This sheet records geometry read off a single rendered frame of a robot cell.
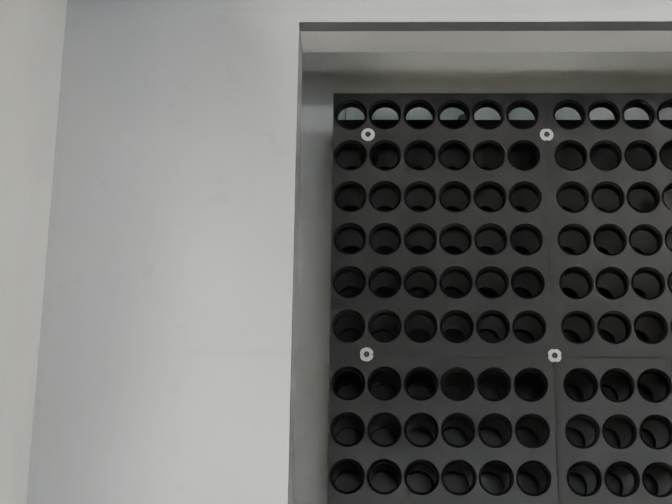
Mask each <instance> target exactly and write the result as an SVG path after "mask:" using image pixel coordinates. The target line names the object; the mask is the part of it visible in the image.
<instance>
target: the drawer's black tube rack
mask: <svg viewBox="0 0 672 504"><path fill-rule="evenodd" d="M544 117H545V129H543V130H541V132H540V135H375V133H374V131H373V130H372V129H369V128H367V129H364V130H363V131H362V133H361V135H333V166H332V233H331V301H330V368H329V435H328V503H327V504H672V135H553V132H552V130H550V129H548V118H547V93H544Z"/></svg>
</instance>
